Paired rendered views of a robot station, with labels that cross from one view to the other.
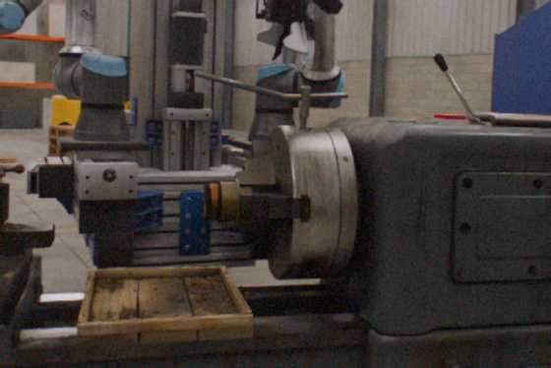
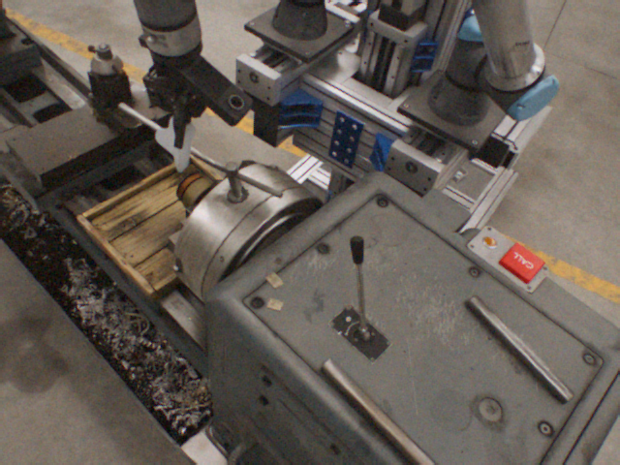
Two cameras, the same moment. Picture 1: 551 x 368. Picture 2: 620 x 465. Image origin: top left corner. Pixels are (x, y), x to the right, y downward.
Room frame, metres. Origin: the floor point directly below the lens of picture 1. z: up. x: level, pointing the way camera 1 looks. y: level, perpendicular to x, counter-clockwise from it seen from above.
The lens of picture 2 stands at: (1.04, -0.59, 1.98)
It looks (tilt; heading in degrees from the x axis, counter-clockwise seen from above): 51 degrees down; 50
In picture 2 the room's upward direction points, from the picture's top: 11 degrees clockwise
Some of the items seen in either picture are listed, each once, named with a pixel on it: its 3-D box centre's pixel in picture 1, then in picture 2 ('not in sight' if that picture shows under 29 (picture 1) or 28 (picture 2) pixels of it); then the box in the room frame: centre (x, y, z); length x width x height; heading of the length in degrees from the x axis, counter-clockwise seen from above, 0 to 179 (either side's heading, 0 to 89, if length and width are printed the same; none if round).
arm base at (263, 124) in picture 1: (274, 124); (463, 89); (2.01, 0.09, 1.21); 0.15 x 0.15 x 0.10
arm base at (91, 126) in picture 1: (102, 121); (302, 8); (1.82, 0.55, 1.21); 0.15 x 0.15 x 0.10
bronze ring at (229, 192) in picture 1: (227, 202); (202, 198); (1.34, 0.15, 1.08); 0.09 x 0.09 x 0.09; 15
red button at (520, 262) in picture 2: (450, 118); (520, 263); (1.71, -0.37, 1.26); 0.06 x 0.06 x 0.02; 15
